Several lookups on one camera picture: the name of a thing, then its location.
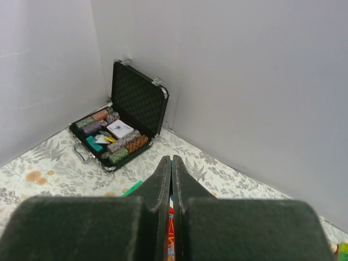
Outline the floral patterned table mat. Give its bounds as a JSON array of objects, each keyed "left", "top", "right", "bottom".
[{"left": 0, "top": 126, "right": 348, "bottom": 245}]

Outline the red plastic bin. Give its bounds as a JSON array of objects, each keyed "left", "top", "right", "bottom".
[{"left": 167, "top": 207, "right": 175, "bottom": 261}]

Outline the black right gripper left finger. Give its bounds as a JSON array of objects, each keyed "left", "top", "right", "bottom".
[{"left": 1, "top": 156, "right": 171, "bottom": 260}]

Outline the playing card deck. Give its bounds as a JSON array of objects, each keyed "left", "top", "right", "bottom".
[{"left": 107, "top": 120, "right": 134, "bottom": 139}]

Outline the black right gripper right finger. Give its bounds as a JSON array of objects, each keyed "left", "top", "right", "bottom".
[{"left": 172, "top": 156, "right": 334, "bottom": 260}]

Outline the black poker chip case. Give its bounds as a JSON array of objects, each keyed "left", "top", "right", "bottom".
[{"left": 69, "top": 60, "right": 169, "bottom": 172}]

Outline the left green plastic bin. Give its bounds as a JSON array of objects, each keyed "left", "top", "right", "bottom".
[{"left": 122, "top": 181, "right": 143, "bottom": 197}]

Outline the colourful toy block train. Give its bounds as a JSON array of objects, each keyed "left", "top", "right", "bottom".
[{"left": 331, "top": 242, "right": 348, "bottom": 261}]

